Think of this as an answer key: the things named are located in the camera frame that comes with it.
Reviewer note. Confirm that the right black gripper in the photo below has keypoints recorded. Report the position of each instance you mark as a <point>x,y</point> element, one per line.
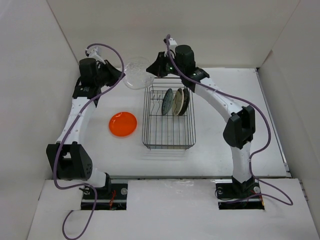
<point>156,68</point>

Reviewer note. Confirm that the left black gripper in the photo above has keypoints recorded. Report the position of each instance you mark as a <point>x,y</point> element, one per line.
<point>113,72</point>

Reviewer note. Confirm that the clear glass plate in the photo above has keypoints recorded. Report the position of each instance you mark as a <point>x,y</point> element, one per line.
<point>136,76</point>

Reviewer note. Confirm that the blue patterned ceramic plate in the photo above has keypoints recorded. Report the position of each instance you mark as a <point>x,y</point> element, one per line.
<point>167,102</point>

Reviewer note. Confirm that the cream and black plate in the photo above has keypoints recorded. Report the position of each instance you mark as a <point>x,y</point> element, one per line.
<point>178,102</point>

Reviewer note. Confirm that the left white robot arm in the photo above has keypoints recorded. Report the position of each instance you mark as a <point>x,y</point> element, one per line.
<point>67,157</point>

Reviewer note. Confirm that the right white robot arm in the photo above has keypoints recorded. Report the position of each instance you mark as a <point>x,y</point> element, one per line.
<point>240,120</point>

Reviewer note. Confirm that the orange plate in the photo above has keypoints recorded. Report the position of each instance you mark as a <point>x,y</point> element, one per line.
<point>122,124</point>

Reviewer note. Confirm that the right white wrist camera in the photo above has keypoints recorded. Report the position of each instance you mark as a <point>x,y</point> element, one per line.
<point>171,44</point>

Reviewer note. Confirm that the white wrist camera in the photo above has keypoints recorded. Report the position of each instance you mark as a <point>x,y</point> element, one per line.
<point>171,44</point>
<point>94,53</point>

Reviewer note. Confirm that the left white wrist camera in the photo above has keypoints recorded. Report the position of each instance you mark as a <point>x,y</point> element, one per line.
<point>94,53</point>

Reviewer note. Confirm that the grey wire dish rack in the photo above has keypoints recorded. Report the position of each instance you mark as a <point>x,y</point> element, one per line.
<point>167,131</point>

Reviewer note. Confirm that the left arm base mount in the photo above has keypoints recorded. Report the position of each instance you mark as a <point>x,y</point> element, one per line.
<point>114,199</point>

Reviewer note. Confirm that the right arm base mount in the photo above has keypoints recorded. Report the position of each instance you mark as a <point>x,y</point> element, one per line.
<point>229,199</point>

